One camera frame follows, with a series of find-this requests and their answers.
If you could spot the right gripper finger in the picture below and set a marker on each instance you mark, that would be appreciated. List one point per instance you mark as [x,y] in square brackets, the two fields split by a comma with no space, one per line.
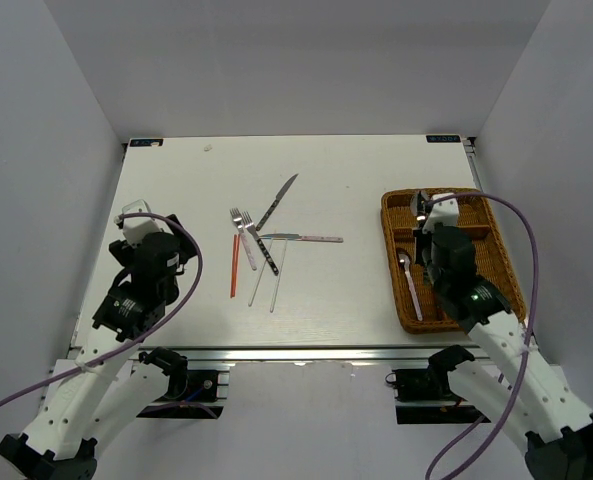
[419,206]
[419,245]

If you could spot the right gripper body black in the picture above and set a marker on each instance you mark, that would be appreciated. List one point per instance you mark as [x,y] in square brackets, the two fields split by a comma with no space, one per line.
[433,271]

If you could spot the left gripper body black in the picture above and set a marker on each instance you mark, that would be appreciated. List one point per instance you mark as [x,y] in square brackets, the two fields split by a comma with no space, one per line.
[187,248]

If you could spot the fork with black dotted handle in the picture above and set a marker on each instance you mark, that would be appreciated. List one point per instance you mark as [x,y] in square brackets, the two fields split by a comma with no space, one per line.
[251,228]

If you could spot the knife with pink handle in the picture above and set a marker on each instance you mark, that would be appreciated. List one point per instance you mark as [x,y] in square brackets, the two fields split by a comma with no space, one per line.
[303,238]

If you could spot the knife with black handle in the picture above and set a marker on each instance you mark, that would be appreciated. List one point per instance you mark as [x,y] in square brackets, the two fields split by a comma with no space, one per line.
[280,194]

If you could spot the spoon with dark dotted handle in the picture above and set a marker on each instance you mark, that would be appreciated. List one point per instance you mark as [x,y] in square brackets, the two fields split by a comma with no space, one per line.
[421,226]

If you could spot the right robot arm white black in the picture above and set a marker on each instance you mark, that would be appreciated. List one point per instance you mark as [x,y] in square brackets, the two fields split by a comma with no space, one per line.
[528,402]

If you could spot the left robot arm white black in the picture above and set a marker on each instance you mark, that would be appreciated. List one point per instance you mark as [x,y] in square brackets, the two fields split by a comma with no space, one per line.
[66,438]

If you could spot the wicker cutlery basket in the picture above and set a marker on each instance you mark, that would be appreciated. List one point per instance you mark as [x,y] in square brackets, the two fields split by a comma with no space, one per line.
[477,219]

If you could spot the blue label right corner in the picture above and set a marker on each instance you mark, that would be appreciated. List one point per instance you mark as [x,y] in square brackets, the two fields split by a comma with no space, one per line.
[442,138]

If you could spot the blue label corner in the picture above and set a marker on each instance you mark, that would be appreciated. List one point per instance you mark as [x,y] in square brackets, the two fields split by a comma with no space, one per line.
[145,142]
[442,138]

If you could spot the red chopstick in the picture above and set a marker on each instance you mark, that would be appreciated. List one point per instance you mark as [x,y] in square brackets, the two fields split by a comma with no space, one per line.
[234,265]

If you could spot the white chopstick left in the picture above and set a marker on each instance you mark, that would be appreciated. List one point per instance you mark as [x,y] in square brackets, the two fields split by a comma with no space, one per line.
[259,275]

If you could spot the white chopstick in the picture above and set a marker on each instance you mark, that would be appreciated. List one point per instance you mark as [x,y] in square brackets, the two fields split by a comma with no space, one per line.
[259,275]
[279,277]

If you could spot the blue label left corner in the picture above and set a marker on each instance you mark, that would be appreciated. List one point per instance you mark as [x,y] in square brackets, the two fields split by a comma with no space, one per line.
[145,142]

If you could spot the white chopstick right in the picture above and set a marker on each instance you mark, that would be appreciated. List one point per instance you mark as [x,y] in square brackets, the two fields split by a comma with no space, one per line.
[279,277]

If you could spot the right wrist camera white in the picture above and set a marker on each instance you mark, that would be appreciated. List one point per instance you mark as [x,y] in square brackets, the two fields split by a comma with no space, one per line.
[440,210]

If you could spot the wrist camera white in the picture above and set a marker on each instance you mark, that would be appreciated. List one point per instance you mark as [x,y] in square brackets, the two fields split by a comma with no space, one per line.
[440,210]
[135,229]

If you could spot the spoon with pink handle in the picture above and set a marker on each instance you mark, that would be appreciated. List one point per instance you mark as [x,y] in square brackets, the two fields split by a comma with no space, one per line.
[405,263]

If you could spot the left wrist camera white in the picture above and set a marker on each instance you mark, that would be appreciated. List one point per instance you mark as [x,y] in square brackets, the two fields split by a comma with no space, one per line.
[135,229]

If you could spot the fork with pink handle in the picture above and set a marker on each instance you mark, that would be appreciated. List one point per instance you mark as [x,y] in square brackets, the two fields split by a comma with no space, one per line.
[236,217]

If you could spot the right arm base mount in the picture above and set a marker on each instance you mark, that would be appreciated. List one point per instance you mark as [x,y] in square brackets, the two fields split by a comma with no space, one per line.
[423,395]

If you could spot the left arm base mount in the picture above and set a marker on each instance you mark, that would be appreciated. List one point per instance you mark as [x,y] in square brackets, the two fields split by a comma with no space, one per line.
[192,392]

